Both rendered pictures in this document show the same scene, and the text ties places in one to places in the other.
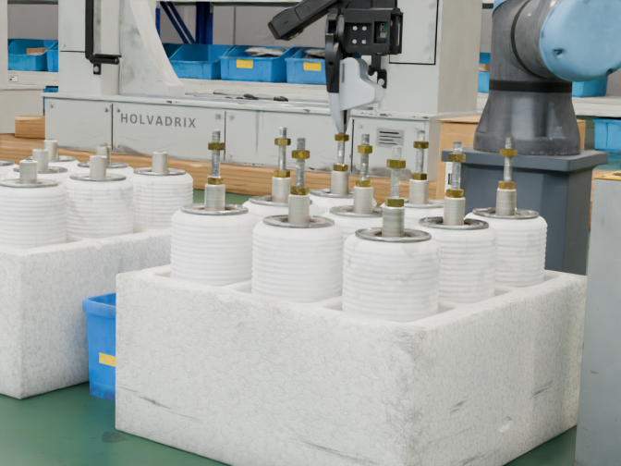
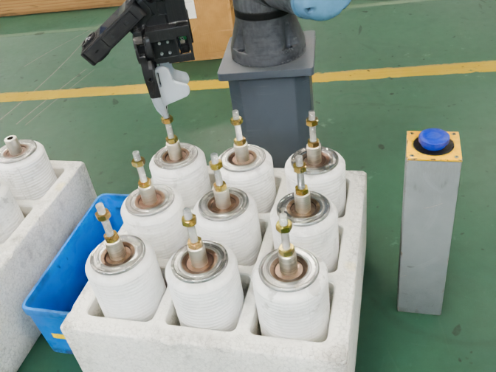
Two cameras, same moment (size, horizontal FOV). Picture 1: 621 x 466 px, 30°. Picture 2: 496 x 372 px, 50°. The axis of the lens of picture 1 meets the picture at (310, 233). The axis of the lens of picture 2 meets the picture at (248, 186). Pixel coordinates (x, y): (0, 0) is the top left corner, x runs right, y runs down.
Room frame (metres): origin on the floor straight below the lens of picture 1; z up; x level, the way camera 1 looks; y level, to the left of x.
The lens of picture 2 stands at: (0.70, 0.10, 0.74)
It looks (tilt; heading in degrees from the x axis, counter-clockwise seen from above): 37 degrees down; 342
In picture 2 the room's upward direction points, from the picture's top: 9 degrees counter-clockwise
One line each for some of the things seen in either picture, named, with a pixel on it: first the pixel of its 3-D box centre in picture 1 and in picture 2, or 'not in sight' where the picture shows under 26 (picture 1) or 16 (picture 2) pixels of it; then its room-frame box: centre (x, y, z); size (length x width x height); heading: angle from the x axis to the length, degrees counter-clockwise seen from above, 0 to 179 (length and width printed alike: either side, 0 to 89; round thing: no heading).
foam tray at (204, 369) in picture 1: (357, 351); (238, 279); (1.30, -0.06, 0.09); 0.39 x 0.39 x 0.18; 53
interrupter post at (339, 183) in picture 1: (339, 184); (174, 150); (1.46, -0.04, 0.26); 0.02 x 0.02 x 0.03
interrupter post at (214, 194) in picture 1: (214, 199); (115, 247); (1.27, 0.11, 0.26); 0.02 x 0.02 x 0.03
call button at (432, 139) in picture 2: not in sight; (433, 141); (1.18, -0.34, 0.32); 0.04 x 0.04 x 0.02
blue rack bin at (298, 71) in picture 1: (333, 66); not in sight; (6.73, -0.10, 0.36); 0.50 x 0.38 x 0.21; 151
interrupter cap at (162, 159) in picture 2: (339, 194); (176, 156); (1.46, -0.04, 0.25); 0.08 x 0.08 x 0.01
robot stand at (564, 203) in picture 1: (519, 254); (275, 115); (1.65, -0.30, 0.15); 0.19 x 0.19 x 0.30; 60
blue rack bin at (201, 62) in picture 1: (210, 61); not in sight; (7.18, 0.65, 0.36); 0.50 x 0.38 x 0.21; 150
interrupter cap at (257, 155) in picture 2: (418, 203); (242, 158); (1.39, -0.13, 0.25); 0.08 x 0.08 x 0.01
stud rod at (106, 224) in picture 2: (215, 165); (107, 226); (1.27, 0.11, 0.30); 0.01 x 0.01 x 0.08
